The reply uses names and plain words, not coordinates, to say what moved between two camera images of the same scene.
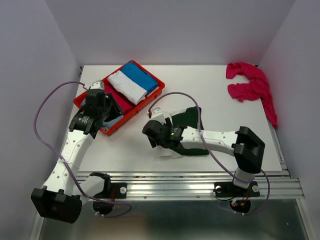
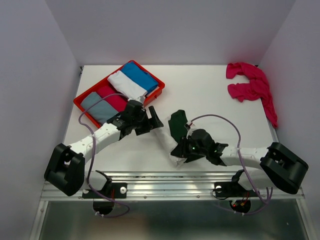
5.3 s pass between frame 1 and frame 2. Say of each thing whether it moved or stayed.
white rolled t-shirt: stayed
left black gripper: moved
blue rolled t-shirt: stayed
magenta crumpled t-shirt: stayed
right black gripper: moved
